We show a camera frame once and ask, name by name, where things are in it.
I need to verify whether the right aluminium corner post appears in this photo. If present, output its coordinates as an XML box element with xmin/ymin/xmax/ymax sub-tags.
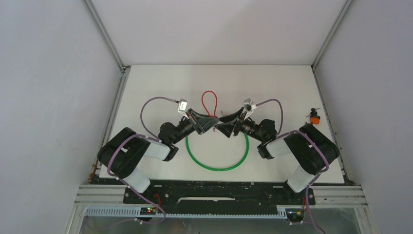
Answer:
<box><xmin>311</xmin><ymin>0</ymin><xmax>355</xmax><ymax>71</ymax></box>

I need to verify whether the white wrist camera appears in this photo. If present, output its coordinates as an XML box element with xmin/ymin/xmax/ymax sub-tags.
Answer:
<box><xmin>177</xmin><ymin>98</ymin><xmax>188</xmax><ymax>118</ymax></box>
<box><xmin>243</xmin><ymin>98</ymin><xmax>257</xmax><ymax>119</ymax></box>

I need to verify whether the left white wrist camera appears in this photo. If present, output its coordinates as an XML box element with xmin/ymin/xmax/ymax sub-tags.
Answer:
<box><xmin>177</xmin><ymin>98</ymin><xmax>188</xmax><ymax>118</ymax></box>

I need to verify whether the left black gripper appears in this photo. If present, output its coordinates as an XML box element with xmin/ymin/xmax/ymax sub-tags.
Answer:
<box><xmin>171</xmin><ymin>108</ymin><xmax>219</xmax><ymax>144</ymax></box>

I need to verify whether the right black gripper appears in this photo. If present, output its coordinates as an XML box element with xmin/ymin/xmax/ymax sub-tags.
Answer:
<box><xmin>214</xmin><ymin>107</ymin><xmax>265</xmax><ymax>142</ymax></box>

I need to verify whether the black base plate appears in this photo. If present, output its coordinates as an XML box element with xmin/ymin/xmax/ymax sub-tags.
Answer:
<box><xmin>123</xmin><ymin>180</ymin><xmax>315</xmax><ymax>215</ymax></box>

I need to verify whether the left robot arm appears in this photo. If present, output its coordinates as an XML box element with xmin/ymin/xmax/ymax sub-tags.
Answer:
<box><xmin>97</xmin><ymin>109</ymin><xmax>220</xmax><ymax>203</ymax></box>

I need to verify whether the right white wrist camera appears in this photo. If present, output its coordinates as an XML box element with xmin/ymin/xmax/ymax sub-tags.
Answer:
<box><xmin>243</xmin><ymin>98</ymin><xmax>257</xmax><ymax>119</ymax></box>

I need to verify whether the grey cable duct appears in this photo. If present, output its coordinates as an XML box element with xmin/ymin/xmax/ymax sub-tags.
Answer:
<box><xmin>84</xmin><ymin>206</ymin><xmax>287</xmax><ymax>219</ymax></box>

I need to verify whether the orange padlock with keys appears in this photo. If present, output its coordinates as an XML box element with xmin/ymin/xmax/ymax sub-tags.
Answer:
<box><xmin>308</xmin><ymin>108</ymin><xmax>320</xmax><ymax>125</ymax></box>

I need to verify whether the green cable lock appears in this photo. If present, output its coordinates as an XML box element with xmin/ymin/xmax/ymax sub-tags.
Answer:
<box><xmin>185</xmin><ymin>134</ymin><xmax>250</xmax><ymax>172</ymax></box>

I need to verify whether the red cable lock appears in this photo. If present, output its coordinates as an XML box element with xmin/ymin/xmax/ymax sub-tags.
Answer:
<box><xmin>201</xmin><ymin>90</ymin><xmax>218</xmax><ymax>117</ymax></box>

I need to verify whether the aluminium corner post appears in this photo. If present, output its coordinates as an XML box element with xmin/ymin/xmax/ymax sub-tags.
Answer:
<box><xmin>82</xmin><ymin>0</ymin><xmax>126</xmax><ymax>73</ymax></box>
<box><xmin>311</xmin><ymin>0</ymin><xmax>355</xmax><ymax>71</ymax></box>

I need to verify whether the aluminium front frame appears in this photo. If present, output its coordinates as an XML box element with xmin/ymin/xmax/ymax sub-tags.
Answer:
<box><xmin>65</xmin><ymin>184</ymin><xmax>377</xmax><ymax>234</ymax></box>

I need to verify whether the left aluminium corner post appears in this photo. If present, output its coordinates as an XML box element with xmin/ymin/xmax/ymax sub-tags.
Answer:
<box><xmin>82</xmin><ymin>0</ymin><xmax>126</xmax><ymax>73</ymax></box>

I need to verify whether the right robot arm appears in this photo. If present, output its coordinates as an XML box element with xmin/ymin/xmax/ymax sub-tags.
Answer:
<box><xmin>215</xmin><ymin>108</ymin><xmax>339</xmax><ymax>204</ymax></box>

